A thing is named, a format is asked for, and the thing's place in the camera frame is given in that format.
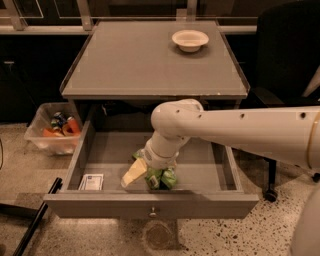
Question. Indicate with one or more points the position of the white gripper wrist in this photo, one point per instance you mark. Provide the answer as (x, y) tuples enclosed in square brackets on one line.
[(159, 161)]

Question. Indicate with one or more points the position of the green rice chip bag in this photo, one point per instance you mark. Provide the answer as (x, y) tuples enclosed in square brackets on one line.
[(156, 179)]

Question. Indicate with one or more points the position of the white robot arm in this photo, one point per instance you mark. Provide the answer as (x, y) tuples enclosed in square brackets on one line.
[(290, 135)]

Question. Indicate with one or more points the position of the round metal drawer knob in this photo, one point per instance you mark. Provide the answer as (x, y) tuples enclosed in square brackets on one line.
[(153, 213)]

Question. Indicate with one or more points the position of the open grey top drawer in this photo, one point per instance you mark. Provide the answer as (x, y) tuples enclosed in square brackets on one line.
[(208, 184)]

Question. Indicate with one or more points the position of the orange snack bag in bin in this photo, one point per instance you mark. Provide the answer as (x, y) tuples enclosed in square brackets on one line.
[(61, 128)]

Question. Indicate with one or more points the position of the grey cabinet with counter top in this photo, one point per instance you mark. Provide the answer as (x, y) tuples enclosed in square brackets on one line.
[(137, 61)]

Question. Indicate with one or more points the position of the small white paper packet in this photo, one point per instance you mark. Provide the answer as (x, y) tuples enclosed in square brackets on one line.
[(91, 182)]

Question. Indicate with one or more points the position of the round metal floor plate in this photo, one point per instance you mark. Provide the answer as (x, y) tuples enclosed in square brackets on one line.
[(158, 235)]

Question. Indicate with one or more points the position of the soda can in bin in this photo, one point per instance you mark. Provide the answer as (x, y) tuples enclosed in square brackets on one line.
[(59, 118)]

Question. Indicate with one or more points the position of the clear plastic storage bin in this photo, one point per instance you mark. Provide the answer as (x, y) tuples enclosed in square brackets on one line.
[(42, 119)]

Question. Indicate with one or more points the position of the white paper bowl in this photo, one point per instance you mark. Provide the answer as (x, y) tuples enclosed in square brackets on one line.
[(190, 40)]

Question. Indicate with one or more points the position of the black metal stand leg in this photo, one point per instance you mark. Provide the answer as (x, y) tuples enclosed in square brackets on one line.
[(34, 215)]

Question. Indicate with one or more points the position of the black office chair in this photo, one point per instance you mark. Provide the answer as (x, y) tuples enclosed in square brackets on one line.
[(281, 59)]

